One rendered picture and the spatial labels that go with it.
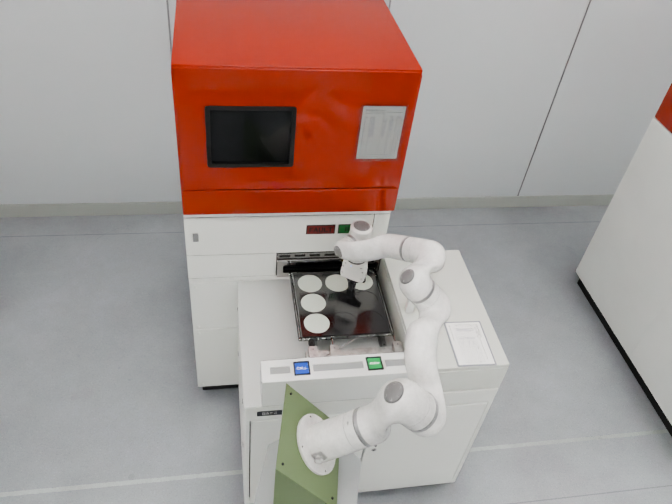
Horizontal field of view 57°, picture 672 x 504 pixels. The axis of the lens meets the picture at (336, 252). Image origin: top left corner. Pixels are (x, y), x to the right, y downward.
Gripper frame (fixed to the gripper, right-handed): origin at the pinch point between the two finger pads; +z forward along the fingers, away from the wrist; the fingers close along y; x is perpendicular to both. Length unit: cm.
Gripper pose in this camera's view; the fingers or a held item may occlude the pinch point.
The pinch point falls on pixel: (351, 284)
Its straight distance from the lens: 252.6
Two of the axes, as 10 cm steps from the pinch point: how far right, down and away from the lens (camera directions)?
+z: -1.0, 7.4, 6.7
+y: 9.1, 3.3, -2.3
